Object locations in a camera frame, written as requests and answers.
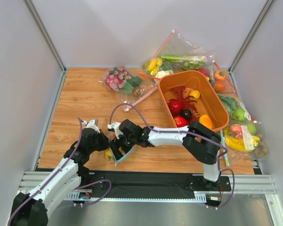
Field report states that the red toy lobster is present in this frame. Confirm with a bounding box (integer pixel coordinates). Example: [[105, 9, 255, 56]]
[[169, 86, 200, 123]]

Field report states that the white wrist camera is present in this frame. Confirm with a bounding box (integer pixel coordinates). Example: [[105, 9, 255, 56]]
[[82, 118, 100, 133], [108, 122, 123, 139]]

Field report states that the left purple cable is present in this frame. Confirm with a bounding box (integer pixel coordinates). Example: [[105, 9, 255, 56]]
[[7, 117, 113, 226]]

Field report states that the dark toy plum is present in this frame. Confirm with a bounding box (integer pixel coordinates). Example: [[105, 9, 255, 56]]
[[179, 109, 193, 121]]

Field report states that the orange plastic bin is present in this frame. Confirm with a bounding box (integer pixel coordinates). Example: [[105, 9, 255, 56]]
[[158, 70, 229, 132]]

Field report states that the aluminium frame rail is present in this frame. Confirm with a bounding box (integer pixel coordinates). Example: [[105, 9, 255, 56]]
[[8, 160, 283, 226]]

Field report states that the banana cauliflower zip bag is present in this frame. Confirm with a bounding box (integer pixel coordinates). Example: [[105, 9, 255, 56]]
[[139, 57, 174, 83]]

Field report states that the green vegetable zip bag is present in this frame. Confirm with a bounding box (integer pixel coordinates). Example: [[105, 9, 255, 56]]
[[156, 30, 216, 70]]

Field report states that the yellow orange toy mango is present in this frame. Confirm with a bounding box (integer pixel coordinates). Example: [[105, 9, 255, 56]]
[[199, 114, 213, 130]]

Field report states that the red toy apple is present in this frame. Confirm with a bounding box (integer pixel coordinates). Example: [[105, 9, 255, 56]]
[[173, 116, 188, 128]]

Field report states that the orange pumpkin zip bag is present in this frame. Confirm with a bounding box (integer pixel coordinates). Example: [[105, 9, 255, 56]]
[[196, 60, 238, 96]]

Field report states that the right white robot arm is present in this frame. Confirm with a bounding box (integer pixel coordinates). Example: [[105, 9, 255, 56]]
[[108, 119, 221, 183]]

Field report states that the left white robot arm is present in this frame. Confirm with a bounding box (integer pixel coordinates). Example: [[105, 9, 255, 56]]
[[8, 127, 108, 226]]

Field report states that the clear blue zip bag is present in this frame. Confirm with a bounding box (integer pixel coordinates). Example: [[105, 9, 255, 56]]
[[108, 131, 134, 166]]

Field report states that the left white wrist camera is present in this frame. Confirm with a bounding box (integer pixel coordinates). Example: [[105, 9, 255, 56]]
[[82, 118, 100, 133]]

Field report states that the potato banana zip bag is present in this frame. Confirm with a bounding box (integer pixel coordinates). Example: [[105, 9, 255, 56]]
[[220, 121, 269, 166]]

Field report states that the right aluminium post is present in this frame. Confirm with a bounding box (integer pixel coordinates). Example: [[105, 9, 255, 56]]
[[228, 0, 275, 73]]

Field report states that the green apple zip bag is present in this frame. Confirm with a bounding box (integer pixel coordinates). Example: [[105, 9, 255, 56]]
[[217, 94, 258, 124]]

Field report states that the dragon fruit zip bag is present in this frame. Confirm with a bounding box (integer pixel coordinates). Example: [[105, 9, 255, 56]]
[[99, 66, 157, 112]]

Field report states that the yellow toy pepper in bin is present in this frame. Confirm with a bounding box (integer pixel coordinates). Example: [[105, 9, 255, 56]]
[[189, 90, 200, 101]]

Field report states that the yellow toy bell pepper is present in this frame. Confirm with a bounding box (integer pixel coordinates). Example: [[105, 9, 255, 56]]
[[105, 149, 113, 161]]

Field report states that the red toy tomato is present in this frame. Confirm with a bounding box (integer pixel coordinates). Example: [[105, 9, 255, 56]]
[[168, 99, 183, 115]]

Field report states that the black base mat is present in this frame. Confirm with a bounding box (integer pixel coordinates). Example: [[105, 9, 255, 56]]
[[83, 170, 232, 199]]

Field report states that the left aluminium post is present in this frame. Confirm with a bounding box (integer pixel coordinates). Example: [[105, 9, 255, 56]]
[[23, 0, 67, 72]]

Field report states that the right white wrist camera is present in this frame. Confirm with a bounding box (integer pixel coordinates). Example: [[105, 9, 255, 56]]
[[108, 122, 123, 139]]

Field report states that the aluminium post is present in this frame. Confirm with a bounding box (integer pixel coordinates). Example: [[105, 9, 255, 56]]
[[228, 0, 275, 73], [23, 0, 67, 72]]

